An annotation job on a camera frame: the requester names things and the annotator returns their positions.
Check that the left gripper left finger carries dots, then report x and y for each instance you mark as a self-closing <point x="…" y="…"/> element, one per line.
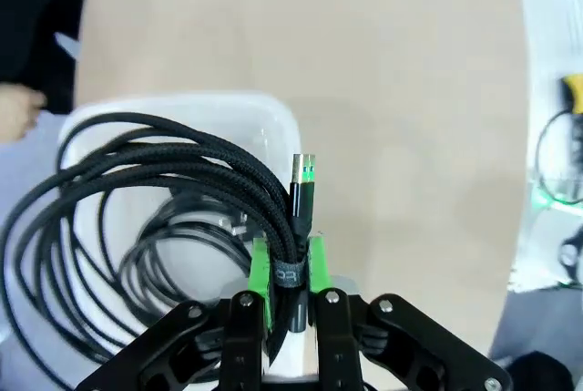
<point x="241" y="345"/>

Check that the clear plastic storage container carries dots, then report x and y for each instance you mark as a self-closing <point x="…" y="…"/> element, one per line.
<point x="255" y="117"/>

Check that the yellow object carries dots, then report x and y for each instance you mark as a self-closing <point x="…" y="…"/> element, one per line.
<point x="574" y="95"/>

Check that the person's right hand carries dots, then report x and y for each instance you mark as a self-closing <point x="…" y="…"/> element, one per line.
<point x="18" y="110"/>

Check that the person in black t-shirt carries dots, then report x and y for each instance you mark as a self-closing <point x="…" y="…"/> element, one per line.
<point x="32" y="13"/>

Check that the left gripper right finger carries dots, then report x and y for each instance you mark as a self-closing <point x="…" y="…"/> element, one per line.
<point x="339" y="345"/>

